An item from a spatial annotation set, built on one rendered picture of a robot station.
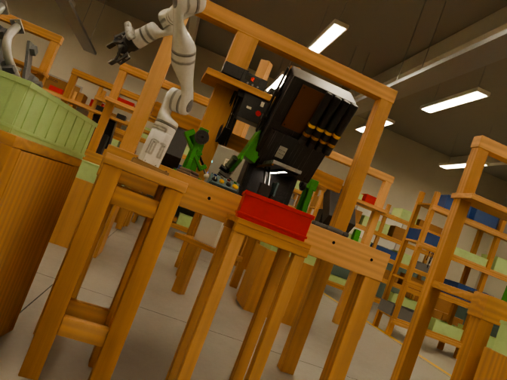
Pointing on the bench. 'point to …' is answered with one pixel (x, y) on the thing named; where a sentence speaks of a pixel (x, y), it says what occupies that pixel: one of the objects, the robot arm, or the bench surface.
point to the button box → (222, 183)
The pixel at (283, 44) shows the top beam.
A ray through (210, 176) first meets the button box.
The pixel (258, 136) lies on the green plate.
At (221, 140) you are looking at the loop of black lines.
